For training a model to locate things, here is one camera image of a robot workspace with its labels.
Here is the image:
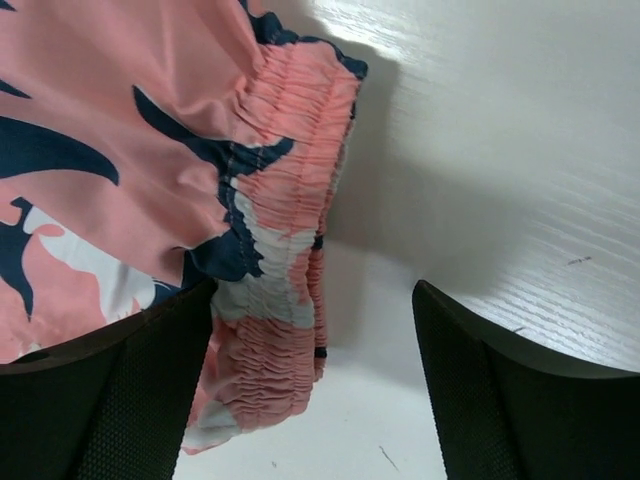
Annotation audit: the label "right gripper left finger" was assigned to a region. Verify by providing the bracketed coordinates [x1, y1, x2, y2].
[1, 280, 216, 480]

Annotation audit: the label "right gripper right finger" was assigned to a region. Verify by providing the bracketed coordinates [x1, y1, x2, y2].
[412, 280, 639, 479]

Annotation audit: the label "pink shark print shorts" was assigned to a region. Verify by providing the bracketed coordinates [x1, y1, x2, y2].
[1, 1, 368, 454]

